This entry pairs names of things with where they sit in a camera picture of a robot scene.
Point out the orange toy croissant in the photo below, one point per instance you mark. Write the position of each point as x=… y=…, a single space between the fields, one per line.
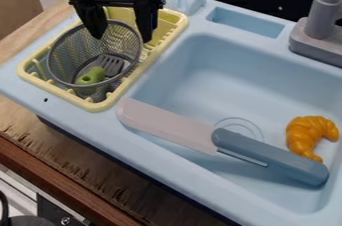
x=307 y=133

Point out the gray tap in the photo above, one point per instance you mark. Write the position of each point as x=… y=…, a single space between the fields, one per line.
x=320 y=26

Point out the light blue toy sink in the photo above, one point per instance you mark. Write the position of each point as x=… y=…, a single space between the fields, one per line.
x=249 y=80

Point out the yellow dish rack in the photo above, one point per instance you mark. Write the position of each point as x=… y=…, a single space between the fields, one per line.
x=169 y=26

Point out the green toy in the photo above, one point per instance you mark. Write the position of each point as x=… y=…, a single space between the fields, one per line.
x=91 y=76

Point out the gray toy spatula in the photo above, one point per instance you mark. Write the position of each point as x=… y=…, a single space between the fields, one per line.
x=111 y=63

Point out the gray mesh basket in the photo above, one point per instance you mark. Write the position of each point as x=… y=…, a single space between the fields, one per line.
x=71 y=53

